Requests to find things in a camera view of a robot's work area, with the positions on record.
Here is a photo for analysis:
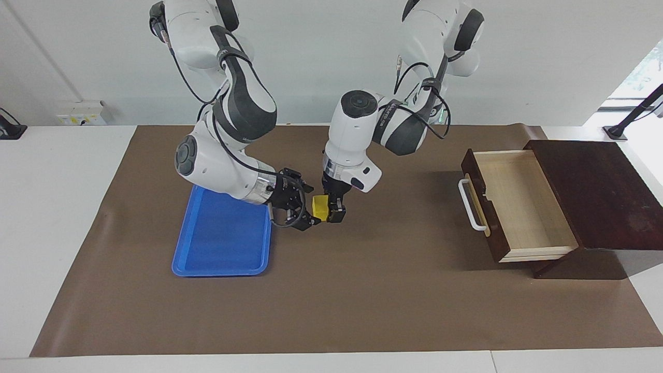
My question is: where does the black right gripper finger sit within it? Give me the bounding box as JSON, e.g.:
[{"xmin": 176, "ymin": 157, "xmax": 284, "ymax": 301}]
[
  {"xmin": 282, "ymin": 167, "xmax": 315, "ymax": 195},
  {"xmin": 287, "ymin": 194, "xmax": 323, "ymax": 232}
]

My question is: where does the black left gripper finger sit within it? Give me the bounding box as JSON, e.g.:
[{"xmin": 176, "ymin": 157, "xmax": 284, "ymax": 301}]
[{"xmin": 327, "ymin": 196, "xmax": 347, "ymax": 224}]

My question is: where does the white drawer handle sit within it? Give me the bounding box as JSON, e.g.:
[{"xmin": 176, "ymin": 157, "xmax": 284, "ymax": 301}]
[{"xmin": 458, "ymin": 176, "xmax": 491, "ymax": 232}]

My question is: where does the wooden drawer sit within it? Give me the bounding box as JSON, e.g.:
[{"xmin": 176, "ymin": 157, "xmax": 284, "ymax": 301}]
[{"xmin": 460, "ymin": 149, "xmax": 580, "ymax": 263}]

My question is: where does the blue plastic tray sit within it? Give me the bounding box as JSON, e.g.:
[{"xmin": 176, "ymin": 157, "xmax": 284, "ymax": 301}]
[{"xmin": 171, "ymin": 185, "xmax": 273, "ymax": 278}]

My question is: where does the brown paper table mat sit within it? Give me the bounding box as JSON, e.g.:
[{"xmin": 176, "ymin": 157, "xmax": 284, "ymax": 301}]
[{"xmin": 30, "ymin": 123, "xmax": 663, "ymax": 358}]

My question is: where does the dark brown wooden cabinet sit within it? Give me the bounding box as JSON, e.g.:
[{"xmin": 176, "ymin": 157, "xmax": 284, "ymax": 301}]
[{"xmin": 523, "ymin": 140, "xmax": 663, "ymax": 280}]

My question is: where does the black clamp stand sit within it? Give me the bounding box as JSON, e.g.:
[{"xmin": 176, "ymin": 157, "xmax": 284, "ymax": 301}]
[{"xmin": 0, "ymin": 108, "xmax": 27, "ymax": 140}]

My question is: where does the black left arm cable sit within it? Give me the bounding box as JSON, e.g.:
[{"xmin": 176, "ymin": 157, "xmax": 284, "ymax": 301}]
[{"xmin": 395, "ymin": 54, "xmax": 451, "ymax": 140}]

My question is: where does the white wall socket box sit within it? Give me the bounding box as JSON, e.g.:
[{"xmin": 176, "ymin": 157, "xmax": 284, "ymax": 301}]
[{"xmin": 56, "ymin": 100, "xmax": 108, "ymax": 126}]

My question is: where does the window with frame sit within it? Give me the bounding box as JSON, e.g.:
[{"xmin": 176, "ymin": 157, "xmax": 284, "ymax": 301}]
[{"xmin": 606, "ymin": 41, "xmax": 663, "ymax": 110}]

